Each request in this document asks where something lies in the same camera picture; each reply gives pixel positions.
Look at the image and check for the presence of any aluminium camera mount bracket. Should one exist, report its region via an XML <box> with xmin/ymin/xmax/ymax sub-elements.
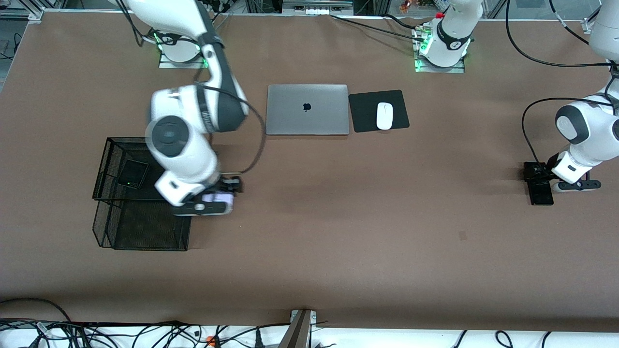
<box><xmin>278</xmin><ymin>309</ymin><xmax>318</xmax><ymax>348</ymax></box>

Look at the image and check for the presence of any black cable on table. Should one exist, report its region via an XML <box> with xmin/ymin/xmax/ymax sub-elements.
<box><xmin>330</xmin><ymin>14</ymin><xmax>422</xmax><ymax>39</ymax></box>

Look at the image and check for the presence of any right arm black wrist cable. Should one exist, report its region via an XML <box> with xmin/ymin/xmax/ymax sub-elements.
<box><xmin>193</xmin><ymin>68</ymin><xmax>267</xmax><ymax>175</ymax></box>

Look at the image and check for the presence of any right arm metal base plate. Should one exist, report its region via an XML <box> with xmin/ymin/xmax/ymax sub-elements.
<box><xmin>159</xmin><ymin>47</ymin><xmax>209</xmax><ymax>69</ymax></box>

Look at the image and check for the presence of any lavender flip phone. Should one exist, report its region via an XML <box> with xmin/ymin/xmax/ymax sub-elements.
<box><xmin>201</xmin><ymin>191</ymin><xmax>236</xmax><ymax>213</ymax></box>

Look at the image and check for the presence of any aluminium frame rail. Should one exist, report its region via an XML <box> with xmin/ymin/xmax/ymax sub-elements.
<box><xmin>0</xmin><ymin>7</ymin><xmax>45</xmax><ymax>21</ymax></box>

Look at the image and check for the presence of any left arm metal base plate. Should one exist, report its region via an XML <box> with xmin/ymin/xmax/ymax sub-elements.
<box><xmin>414</xmin><ymin>54</ymin><xmax>466</xmax><ymax>74</ymax></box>

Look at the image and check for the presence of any white power strip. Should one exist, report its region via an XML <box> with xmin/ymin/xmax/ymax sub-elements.
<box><xmin>283</xmin><ymin>0</ymin><xmax>354</xmax><ymax>15</ymax></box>

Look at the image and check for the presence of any black mesh two-tier tray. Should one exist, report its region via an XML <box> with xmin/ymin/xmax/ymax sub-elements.
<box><xmin>92</xmin><ymin>137</ymin><xmax>201</xmax><ymax>252</ymax></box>

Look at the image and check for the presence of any small black flip phone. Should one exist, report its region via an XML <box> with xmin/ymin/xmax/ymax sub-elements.
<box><xmin>118</xmin><ymin>159</ymin><xmax>149</xmax><ymax>189</ymax></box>

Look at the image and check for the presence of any silver closed laptop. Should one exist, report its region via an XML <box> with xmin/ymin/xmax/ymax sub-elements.
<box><xmin>265</xmin><ymin>84</ymin><xmax>350</xmax><ymax>136</ymax></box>

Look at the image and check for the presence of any arm black wrist cable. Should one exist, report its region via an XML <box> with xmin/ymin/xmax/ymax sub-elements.
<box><xmin>193</xmin><ymin>68</ymin><xmax>267</xmax><ymax>175</ymax></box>
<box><xmin>505</xmin><ymin>0</ymin><xmax>619</xmax><ymax>167</ymax></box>

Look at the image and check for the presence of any long black smartphone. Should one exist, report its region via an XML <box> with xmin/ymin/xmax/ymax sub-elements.
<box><xmin>526</xmin><ymin>180</ymin><xmax>555</xmax><ymax>206</ymax></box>

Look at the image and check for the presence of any left arm black wrist cable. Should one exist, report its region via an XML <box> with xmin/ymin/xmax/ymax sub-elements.
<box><xmin>505</xmin><ymin>0</ymin><xmax>619</xmax><ymax>167</ymax></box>

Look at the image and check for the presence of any white computer mouse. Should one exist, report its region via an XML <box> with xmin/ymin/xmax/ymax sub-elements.
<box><xmin>376</xmin><ymin>102</ymin><xmax>394</xmax><ymax>131</ymax></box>

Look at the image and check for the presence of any black mouse pad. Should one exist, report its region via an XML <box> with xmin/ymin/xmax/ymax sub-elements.
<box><xmin>348</xmin><ymin>89</ymin><xmax>411</xmax><ymax>133</ymax></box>

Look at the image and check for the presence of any black arched floor cable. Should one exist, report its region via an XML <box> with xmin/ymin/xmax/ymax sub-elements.
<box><xmin>0</xmin><ymin>298</ymin><xmax>73</xmax><ymax>323</ymax></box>

